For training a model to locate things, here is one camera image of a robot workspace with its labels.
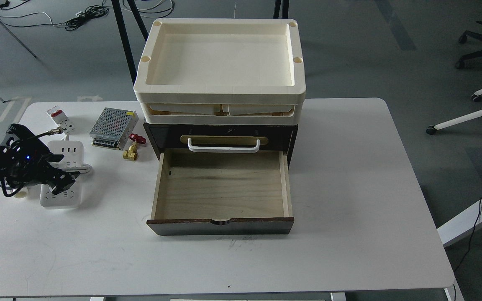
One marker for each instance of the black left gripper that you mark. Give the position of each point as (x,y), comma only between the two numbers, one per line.
(28,162)

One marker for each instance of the white power strip with cable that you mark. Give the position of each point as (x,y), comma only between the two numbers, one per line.
(73,160)

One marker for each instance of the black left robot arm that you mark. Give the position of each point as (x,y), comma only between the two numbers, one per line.
(26,161)

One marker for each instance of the white red circuit breaker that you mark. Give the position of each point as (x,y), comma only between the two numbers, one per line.
(61,119)

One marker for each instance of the metal mesh power supply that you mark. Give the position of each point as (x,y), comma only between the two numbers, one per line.
(113,127)

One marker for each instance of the open wooden drawer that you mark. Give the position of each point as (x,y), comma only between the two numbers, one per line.
(222,194)

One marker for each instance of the cream plastic stacked trays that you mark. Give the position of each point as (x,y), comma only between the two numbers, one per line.
(222,72)

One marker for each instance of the white side table edge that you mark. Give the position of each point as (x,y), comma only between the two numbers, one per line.
(462,224)

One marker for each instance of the brass valve red handle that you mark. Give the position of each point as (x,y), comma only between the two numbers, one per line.
(132,152)

